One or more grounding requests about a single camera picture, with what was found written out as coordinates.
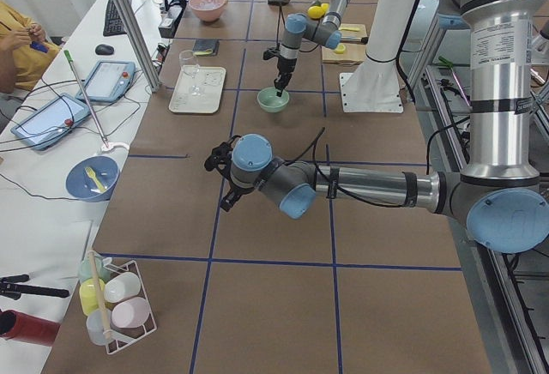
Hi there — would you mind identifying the pink bowl of ice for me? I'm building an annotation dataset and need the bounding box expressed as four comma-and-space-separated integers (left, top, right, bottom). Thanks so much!
189, 0, 228, 22

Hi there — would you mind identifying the cream bear serving tray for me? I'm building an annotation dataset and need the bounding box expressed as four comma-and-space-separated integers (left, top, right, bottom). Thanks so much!
168, 65, 226, 114

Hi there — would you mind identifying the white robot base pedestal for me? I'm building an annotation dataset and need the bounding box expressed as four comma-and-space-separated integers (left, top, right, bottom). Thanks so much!
340, 0, 416, 113

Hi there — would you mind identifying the red cylinder bottle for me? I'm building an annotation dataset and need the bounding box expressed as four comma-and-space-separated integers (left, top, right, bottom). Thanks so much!
1, 310, 60, 347

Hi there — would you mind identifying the white wire cup rack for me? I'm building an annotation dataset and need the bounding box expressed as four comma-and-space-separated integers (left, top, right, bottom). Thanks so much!
78, 250, 157, 355

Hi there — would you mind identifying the aluminium frame post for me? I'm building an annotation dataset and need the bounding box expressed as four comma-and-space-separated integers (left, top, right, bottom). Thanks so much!
113, 0, 160, 93

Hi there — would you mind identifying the black keyboard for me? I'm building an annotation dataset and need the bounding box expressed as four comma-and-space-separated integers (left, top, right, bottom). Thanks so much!
103, 0, 125, 37

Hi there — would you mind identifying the light green ceramic bowl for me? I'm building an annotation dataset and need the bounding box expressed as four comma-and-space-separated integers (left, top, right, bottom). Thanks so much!
256, 87, 290, 113

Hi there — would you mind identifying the wooden cutting board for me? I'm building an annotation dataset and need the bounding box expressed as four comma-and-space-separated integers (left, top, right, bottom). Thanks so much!
322, 23, 368, 64

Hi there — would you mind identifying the clear glass beaker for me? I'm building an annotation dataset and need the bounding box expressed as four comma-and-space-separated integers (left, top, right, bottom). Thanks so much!
178, 50, 200, 77

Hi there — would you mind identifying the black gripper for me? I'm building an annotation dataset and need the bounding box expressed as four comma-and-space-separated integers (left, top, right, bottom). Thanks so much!
204, 136, 242, 212
274, 55, 297, 96

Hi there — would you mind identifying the blue teach pendant tablet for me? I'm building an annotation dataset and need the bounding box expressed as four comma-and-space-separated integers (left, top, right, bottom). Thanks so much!
10, 93, 90, 150

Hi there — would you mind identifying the grey folded cloth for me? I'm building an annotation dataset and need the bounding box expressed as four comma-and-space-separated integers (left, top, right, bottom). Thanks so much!
192, 39, 220, 57

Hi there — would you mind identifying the person in yellow shirt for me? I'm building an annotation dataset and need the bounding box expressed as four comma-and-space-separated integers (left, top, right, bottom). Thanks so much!
1, 1, 60, 94

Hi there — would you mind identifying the yellow lemon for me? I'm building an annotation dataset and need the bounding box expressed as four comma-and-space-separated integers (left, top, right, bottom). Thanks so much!
307, 3, 329, 21

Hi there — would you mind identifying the lemon half slice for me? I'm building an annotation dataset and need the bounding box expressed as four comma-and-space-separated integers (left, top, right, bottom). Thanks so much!
334, 44, 347, 54

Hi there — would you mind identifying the black computer mouse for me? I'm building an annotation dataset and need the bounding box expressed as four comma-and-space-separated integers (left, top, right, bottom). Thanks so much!
94, 44, 115, 56

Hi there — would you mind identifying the blue bowl with fork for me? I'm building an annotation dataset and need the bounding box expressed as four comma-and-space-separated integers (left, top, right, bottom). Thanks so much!
65, 155, 119, 202

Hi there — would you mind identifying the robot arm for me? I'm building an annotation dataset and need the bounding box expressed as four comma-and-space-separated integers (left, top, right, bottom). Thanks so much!
204, 0, 548, 254
273, 0, 351, 97

